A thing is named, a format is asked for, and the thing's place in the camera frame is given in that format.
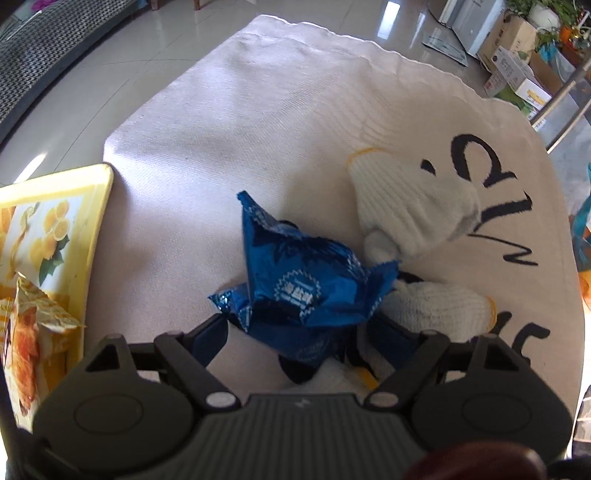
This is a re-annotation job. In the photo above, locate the yellow lemon print tray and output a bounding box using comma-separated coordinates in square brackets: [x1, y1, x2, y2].
[0, 162, 115, 430]

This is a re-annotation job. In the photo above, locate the brown cardboard box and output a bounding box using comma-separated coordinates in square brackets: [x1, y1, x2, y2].
[477, 13, 539, 71]

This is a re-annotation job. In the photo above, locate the white cardboard box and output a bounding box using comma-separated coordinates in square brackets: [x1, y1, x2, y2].
[484, 45, 553, 112]

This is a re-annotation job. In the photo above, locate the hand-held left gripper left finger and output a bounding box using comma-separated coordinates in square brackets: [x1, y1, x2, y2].
[83, 314, 242, 411]

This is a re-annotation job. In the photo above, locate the bathroom scale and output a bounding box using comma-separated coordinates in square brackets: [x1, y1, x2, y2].
[421, 27, 468, 66]

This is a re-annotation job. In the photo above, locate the metal pole with orange foot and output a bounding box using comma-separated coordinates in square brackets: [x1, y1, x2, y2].
[546, 96, 591, 154]

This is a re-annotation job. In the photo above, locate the dark red blurred object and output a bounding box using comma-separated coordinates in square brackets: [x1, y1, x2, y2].
[405, 440, 548, 480]

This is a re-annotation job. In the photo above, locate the houndstooth sofa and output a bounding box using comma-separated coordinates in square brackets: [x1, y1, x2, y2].
[0, 0, 141, 136]

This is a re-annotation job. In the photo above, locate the yellow croissant packet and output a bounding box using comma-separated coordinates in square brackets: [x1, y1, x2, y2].
[0, 274, 87, 417]

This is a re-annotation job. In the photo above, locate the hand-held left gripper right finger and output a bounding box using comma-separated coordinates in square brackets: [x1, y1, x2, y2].
[365, 316, 519, 410]

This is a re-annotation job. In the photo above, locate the green box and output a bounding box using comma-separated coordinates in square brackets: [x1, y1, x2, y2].
[495, 85, 539, 116]

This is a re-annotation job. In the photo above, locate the clear printed plastic bag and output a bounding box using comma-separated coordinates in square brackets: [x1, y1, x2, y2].
[570, 164, 591, 273]

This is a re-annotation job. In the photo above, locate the blue snack packet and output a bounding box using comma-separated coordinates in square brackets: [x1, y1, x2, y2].
[208, 190, 402, 370]

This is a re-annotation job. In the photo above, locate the white appliance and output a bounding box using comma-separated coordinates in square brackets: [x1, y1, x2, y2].
[438, 0, 507, 57]

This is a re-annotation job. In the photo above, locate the white printed cloth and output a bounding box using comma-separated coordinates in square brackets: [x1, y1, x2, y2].
[83, 14, 581, 416]

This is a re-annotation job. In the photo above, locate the potted green plant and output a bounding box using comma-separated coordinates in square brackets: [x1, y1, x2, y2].
[505, 0, 591, 47]

